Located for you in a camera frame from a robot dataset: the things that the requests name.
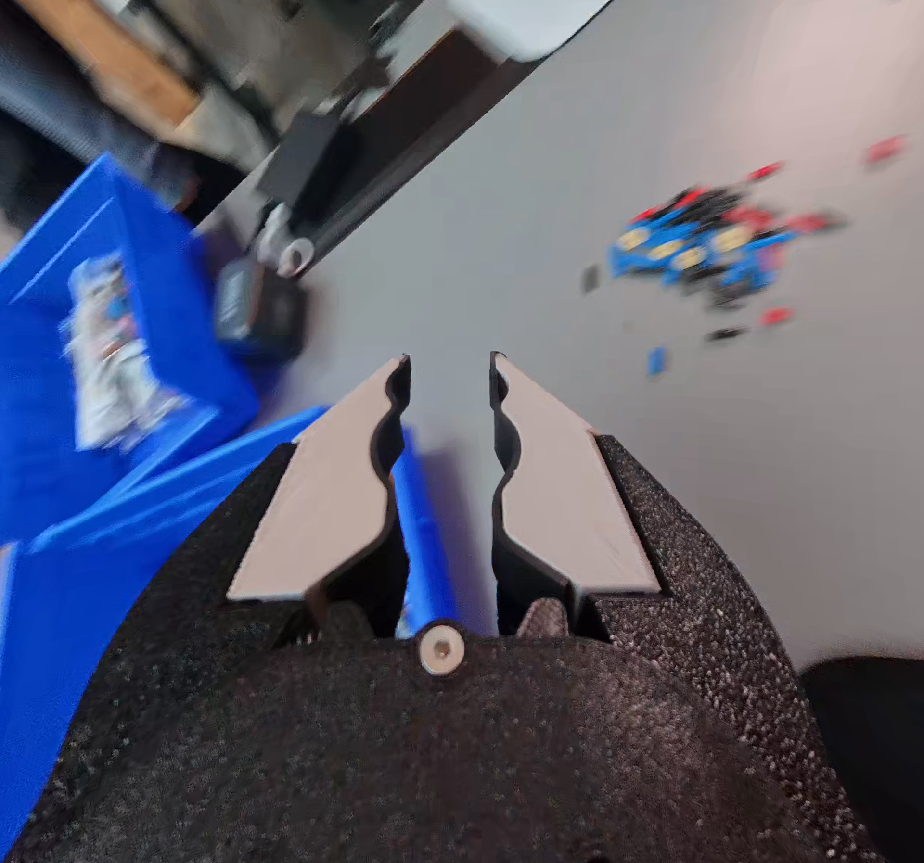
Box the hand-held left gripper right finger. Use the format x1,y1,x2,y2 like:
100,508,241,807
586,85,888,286
489,351,663,600

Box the large blue storage bin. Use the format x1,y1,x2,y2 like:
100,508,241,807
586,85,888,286
0,151,262,543

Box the printed paper sheets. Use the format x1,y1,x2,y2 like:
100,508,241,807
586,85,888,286
59,251,194,454

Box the pile of small toy pins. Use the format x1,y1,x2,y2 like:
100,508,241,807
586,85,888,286
606,183,847,310

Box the grey desk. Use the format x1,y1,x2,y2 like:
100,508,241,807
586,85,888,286
191,0,924,673

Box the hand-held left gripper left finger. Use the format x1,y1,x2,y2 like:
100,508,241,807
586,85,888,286
226,354,412,604

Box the small blue storage bin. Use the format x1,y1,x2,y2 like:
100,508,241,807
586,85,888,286
0,403,466,853

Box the black power adapter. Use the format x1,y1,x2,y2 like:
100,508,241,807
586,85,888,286
254,111,358,229

